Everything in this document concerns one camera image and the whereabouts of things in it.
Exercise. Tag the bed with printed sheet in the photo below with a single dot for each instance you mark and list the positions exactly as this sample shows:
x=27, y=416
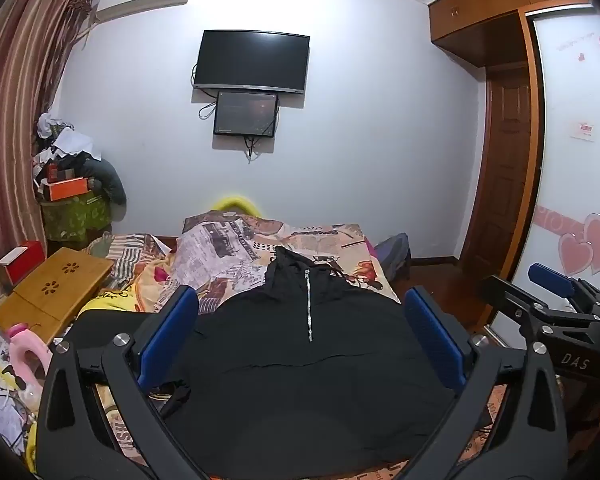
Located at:
x=360, y=250

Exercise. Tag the large wall television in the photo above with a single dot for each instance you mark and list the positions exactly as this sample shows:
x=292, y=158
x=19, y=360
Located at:
x=251, y=62

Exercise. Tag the wooden lap table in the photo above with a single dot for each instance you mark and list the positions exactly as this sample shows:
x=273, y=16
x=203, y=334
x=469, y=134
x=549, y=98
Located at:
x=45, y=292

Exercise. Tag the black hooded zip jacket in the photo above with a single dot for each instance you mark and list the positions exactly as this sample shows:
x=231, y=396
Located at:
x=305, y=375

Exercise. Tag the striped grey cloth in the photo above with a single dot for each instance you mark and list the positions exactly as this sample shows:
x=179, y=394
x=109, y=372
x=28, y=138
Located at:
x=125, y=255

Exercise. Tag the striped brown curtain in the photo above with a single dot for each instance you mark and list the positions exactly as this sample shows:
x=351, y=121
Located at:
x=15, y=85

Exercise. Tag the red box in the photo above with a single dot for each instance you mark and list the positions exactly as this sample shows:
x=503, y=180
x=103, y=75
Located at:
x=22, y=260

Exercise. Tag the orange box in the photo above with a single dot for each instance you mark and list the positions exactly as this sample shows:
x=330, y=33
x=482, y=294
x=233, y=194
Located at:
x=70, y=188

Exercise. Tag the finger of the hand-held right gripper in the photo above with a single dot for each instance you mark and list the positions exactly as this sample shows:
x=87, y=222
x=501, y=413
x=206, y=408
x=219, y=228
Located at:
x=550, y=277
x=505, y=295

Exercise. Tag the green patterned cloth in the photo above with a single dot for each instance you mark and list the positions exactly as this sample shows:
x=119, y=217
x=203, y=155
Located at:
x=75, y=217

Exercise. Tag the wooden overhead cabinet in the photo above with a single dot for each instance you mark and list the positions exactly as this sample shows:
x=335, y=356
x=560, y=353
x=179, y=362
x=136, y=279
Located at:
x=485, y=15

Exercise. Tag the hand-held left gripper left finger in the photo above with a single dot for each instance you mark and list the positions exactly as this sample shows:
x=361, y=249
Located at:
x=167, y=332

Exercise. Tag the pink plastic toy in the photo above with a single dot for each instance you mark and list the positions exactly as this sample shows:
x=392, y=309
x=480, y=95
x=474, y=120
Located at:
x=27, y=347

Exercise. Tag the yellow pillow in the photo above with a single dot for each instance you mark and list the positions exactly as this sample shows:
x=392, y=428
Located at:
x=236, y=204

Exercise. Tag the dark grey cloth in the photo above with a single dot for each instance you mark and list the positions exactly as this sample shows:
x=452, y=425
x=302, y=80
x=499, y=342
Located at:
x=109, y=180

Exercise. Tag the white sticker red label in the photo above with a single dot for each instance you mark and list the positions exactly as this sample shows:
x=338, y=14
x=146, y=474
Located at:
x=581, y=131

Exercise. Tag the newspaper print quilt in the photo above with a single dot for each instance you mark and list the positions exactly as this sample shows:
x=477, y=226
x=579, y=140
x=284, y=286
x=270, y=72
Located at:
x=215, y=255

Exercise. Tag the white crumpled cloth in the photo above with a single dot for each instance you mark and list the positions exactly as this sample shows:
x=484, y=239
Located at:
x=67, y=141

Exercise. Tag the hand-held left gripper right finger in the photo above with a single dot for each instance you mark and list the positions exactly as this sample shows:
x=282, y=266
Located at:
x=437, y=335

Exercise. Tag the yellow floral blanket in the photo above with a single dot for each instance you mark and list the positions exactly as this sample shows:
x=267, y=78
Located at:
x=130, y=287

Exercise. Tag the small wall monitor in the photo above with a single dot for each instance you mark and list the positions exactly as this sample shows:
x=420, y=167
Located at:
x=245, y=112

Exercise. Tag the blue grey backpack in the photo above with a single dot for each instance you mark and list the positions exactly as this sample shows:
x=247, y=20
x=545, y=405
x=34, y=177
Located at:
x=395, y=255

